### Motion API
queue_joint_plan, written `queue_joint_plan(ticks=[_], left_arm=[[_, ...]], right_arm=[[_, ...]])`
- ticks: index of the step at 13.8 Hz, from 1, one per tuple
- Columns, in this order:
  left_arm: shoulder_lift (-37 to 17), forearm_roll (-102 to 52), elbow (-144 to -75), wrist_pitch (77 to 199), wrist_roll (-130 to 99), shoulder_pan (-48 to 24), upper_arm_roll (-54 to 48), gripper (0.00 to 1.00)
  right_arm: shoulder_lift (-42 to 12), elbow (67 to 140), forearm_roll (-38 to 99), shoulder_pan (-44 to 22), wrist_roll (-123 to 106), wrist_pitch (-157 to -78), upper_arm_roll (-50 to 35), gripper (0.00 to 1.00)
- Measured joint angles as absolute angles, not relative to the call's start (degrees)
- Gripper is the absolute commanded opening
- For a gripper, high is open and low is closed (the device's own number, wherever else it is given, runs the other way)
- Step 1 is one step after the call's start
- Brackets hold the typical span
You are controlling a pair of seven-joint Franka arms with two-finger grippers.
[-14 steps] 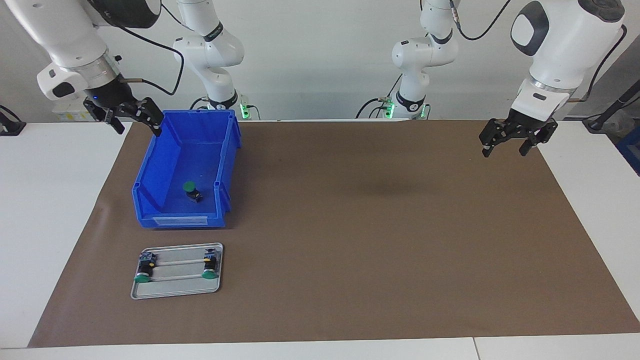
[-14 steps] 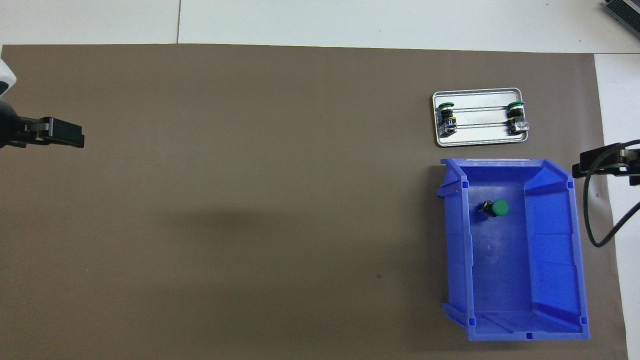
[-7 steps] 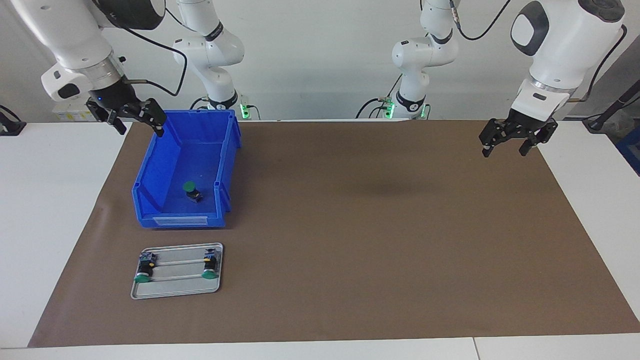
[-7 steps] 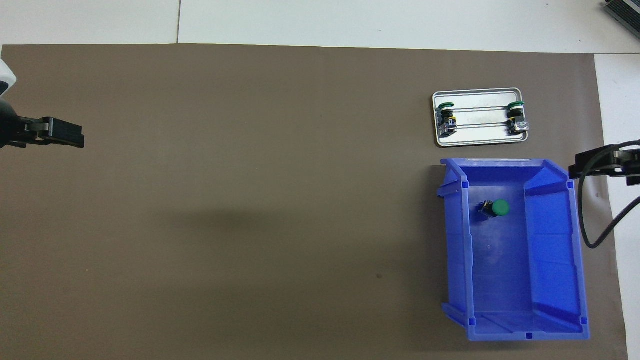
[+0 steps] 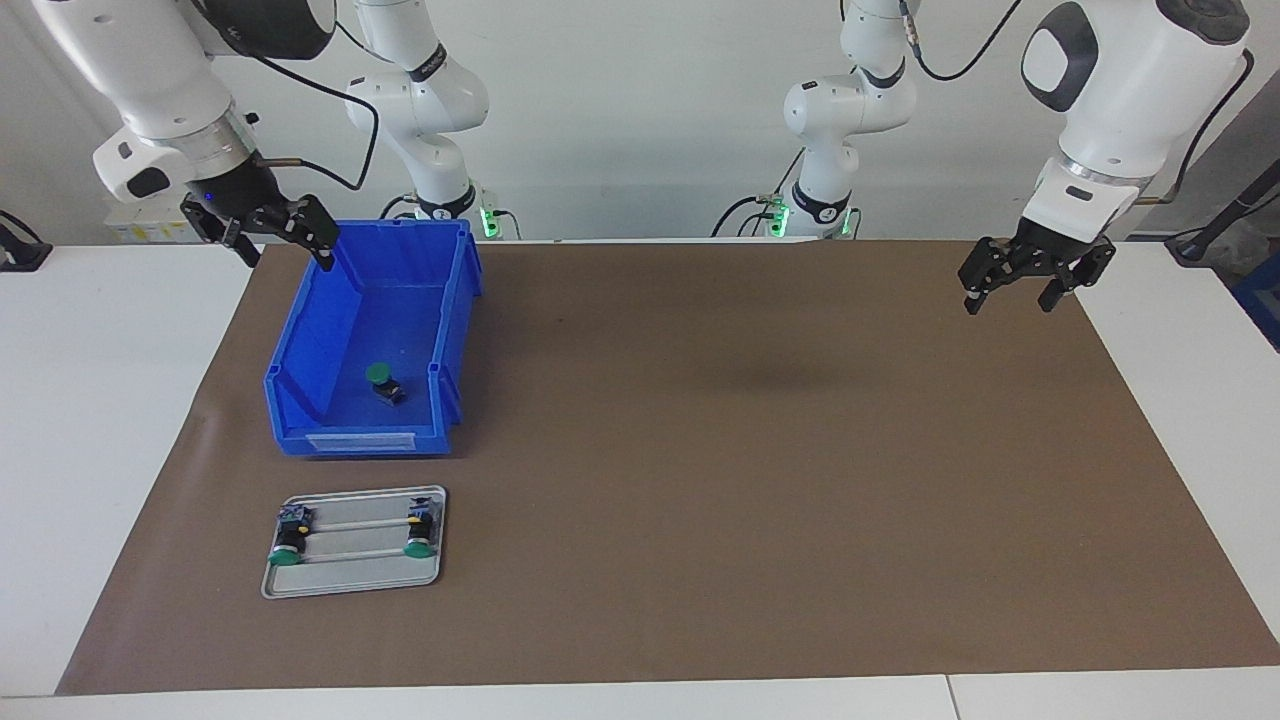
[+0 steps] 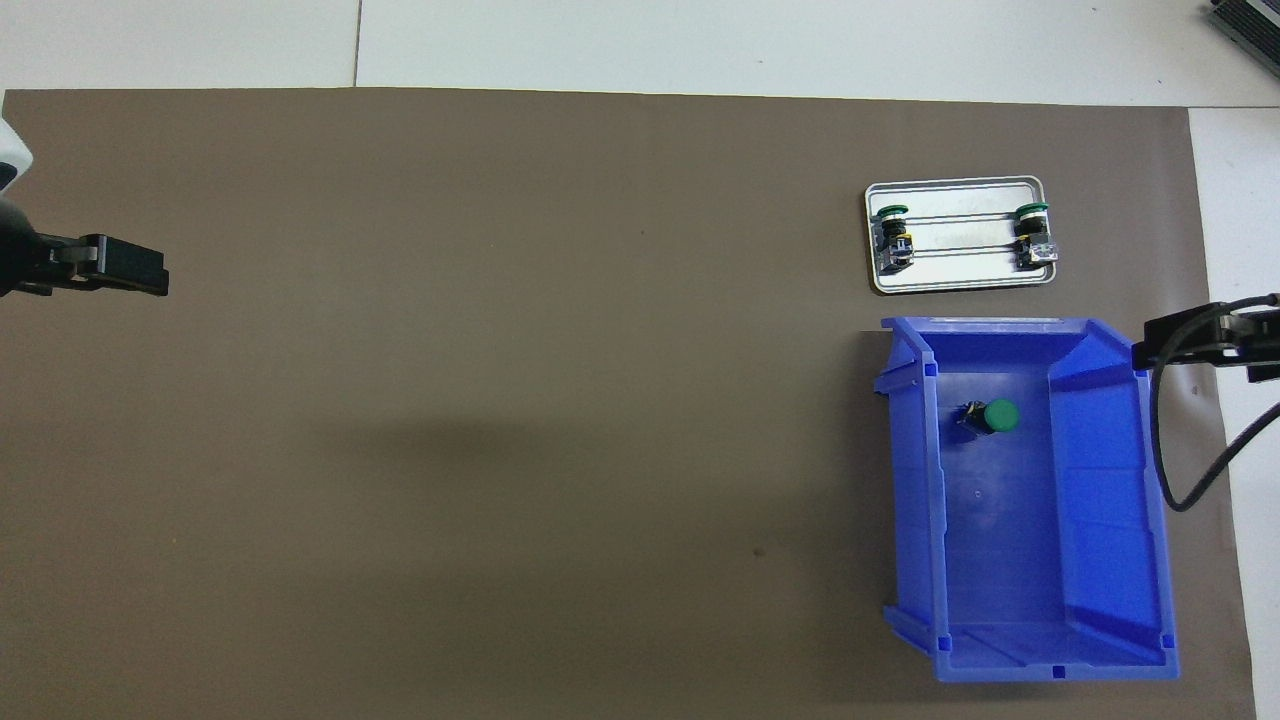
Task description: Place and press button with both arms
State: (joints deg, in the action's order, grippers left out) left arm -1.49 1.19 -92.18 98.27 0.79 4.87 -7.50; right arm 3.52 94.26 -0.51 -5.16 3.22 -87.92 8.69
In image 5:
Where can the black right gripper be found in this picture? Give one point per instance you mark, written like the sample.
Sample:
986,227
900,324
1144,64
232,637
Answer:
235,190

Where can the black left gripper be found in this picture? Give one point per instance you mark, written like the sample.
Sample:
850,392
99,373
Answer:
1048,250

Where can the green push button switch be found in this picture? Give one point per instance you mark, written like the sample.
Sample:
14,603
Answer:
380,378
288,540
420,535

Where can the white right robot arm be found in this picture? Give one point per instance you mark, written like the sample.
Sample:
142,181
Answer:
140,70

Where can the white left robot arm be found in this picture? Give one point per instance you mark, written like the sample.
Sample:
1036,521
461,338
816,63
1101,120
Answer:
1130,90

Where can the blue plastic storage bin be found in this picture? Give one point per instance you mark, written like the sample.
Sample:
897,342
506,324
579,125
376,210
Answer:
340,330

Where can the black stand pole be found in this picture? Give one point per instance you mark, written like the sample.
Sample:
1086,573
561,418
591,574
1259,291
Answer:
1225,215

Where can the blue crate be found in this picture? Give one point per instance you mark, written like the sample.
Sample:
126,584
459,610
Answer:
1262,300

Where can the thin metal rod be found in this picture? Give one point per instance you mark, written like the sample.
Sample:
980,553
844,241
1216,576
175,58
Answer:
360,524
355,552

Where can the silver metal tray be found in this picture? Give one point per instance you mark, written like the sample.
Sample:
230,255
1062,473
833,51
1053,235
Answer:
350,580

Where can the brown table mat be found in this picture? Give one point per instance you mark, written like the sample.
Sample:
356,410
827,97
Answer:
640,550

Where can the white wall box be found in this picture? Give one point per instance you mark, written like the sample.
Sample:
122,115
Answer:
150,225

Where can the black clamp mount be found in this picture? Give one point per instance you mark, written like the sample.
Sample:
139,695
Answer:
20,255

